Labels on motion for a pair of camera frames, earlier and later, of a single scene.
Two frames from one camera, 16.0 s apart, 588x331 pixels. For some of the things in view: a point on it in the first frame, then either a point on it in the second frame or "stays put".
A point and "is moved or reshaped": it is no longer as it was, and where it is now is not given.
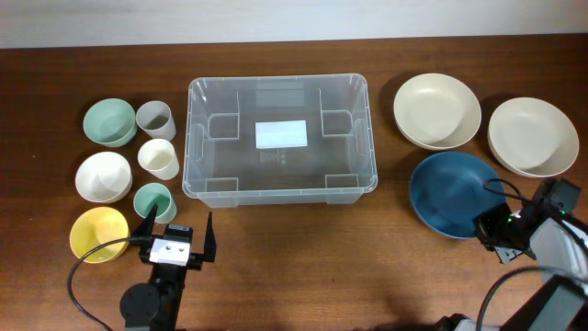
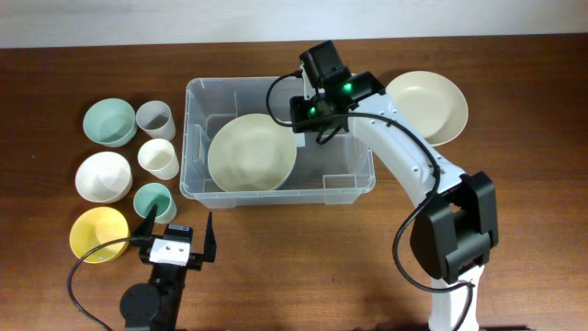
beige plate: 533,137 → 251,153
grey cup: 155,118 stays put
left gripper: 196,259 stays put
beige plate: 436,111 is moved or reshaped
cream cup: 158,157 stays put
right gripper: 483,223 → 299,120
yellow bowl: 95,226 stays put
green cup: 148,195 stays put
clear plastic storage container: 259,141 stays put
